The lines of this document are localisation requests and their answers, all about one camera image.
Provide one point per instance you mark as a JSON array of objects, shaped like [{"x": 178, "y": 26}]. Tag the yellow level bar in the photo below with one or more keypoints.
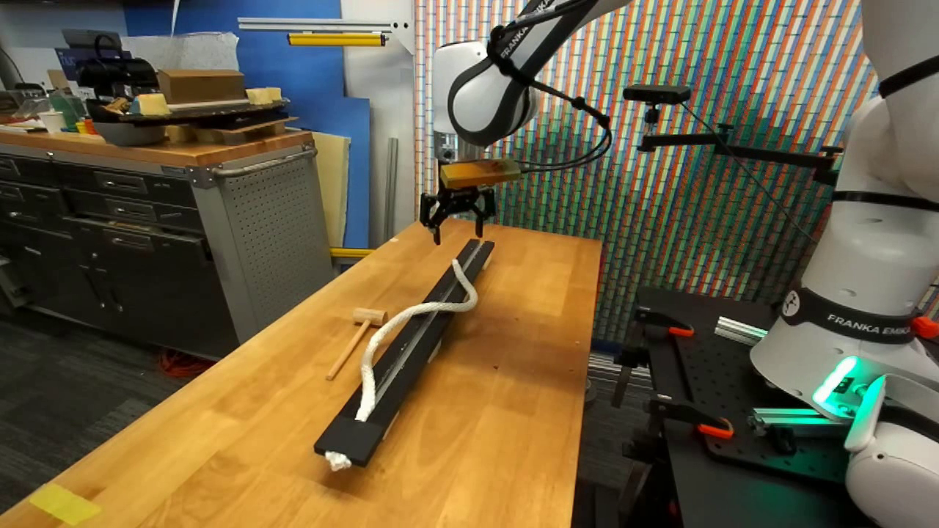
[{"x": 335, "y": 38}]

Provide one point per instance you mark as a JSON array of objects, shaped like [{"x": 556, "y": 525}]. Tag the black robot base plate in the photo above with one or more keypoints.
[{"x": 713, "y": 470}]

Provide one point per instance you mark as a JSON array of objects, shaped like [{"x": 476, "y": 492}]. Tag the flat wooden box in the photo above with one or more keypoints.
[{"x": 201, "y": 86}]

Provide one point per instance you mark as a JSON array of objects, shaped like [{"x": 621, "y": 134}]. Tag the black tray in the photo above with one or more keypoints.
[{"x": 195, "y": 114}]

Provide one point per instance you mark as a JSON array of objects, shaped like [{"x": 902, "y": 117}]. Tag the blue panel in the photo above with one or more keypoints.
[{"x": 294, "y": 77}]

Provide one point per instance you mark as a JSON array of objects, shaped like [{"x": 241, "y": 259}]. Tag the long black board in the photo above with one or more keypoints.
[{"x": 398, "y": 385}]

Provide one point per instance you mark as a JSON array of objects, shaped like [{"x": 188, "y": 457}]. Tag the cream foam block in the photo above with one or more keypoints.
[
  {"x": 266, "y": 95},
  {"x": 150, "y": 104}
]

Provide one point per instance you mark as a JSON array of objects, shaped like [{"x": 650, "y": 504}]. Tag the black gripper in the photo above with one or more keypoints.
[{"x": 458, "y": 199}]

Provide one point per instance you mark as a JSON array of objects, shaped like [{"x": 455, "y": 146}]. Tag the black camera on mount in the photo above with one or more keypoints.
[{"x": 655, "y": 95}]

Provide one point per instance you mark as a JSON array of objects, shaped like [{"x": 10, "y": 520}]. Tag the small wooden mallet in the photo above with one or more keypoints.
[{"x": 367, "y": 316}]

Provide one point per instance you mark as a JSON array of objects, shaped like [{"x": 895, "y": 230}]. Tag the yellow tape patch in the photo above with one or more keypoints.
[{"x": 63, "y": 504}]

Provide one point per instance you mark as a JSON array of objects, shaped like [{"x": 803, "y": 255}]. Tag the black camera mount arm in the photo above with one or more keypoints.
[{"x": 744, "y": 151}]

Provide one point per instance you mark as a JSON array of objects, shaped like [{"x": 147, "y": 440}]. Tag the striped backdrop screen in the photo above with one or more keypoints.
[{"x": 706, "y": 222}]

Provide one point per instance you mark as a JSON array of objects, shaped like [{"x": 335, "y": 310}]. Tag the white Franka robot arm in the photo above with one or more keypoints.
[{"x": 882, "y": 244}]

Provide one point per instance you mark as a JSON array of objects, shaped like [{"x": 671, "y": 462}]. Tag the grey perforated cabinet wooden top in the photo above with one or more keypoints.
[{"x": 254, "y": 236}]

